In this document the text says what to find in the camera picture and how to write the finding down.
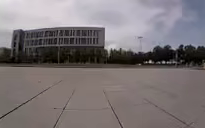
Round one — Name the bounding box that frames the grey slab paved plaza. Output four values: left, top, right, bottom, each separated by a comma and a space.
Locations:
0, 65, 205, 128

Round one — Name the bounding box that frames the tall light mast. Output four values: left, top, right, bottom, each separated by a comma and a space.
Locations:
136, 35, 144, 53

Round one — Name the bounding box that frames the grey multi-storey building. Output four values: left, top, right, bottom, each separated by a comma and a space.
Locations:
10, 26, 107, 64

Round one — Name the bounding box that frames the row of trees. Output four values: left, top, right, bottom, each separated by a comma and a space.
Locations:
105, 44, 205, 66

